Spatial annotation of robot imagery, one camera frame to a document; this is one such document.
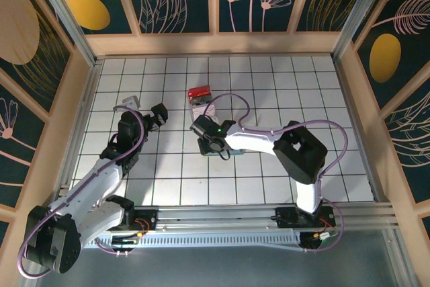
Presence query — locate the white card with pink lines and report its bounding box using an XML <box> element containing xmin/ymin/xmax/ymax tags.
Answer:
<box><xmin>191</xmin><ymin>104</ymin><xmax>218</xmax><ymax>121</ymax></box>

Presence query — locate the grey metal platform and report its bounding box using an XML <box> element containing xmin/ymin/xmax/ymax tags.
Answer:
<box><xmin>19</xmin><ymin>233</ymin><xmax>417</xmax><ymax>287</ymax></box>

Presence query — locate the thin black cable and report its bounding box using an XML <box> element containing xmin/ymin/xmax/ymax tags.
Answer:
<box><xmin>214</xmin><ymin>145</ymin><xmax>232</xmax><ymax>162</ymax></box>

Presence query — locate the aluminium table side rail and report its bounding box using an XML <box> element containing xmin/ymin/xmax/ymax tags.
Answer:
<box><xmin>53</xmin><ymin>60</ymin><xmax>103</xmax><ymax>207</ymax></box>
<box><xmin>334</xmin><ymin>58</ymin><xmax>382</xmax><ymax>202</ymax></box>

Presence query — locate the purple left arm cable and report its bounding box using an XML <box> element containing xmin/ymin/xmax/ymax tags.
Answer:
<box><xmin>17</xmin><ymin>105</ymin><xmax>147</xmax><ymax>280</ymax></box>

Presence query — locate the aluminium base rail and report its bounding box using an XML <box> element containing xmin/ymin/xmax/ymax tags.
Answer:
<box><xmin>32</xmin><ymin>204</ymin><xmax>399</xmax><ymax>234</ymax></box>

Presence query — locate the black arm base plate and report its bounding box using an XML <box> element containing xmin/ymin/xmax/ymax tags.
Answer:
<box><xmin>274</xmin><ymin>206</ymin><xmax>337</xmax><ymax>231</ymax></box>
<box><xmin>133</xmin><ymin>208</ymin><xmax>159</xmax><ymax>233</ymax></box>

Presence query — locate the red orange wire bundle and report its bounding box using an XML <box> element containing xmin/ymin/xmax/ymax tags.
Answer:
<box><xmin>134</xmin><ymin>218</ymin><xmax>151</xmax><ymax>238</ymax></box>

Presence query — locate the perforated grey cable duct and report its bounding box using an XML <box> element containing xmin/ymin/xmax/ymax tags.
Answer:
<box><xmin>46</xmin><ymin>234</ymin><xmax>303</xmax><ymax>250</ymax></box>

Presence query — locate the aluminium corner post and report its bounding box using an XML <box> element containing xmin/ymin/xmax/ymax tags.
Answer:
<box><xmin>28</xmin><ymin>0</ymin><xmax>100</xmax><ymax>66</ymax></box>
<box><xmin>331</xmin><ymin>0</ymin><xmax>394</xmax><ymax>61</ymax></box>

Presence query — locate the yellow connector with wires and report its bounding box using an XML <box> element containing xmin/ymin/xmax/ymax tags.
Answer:
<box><xmin>314</xmin><ymin>231</ymin><xmax>339</xmax><ymax>242</ymax></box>

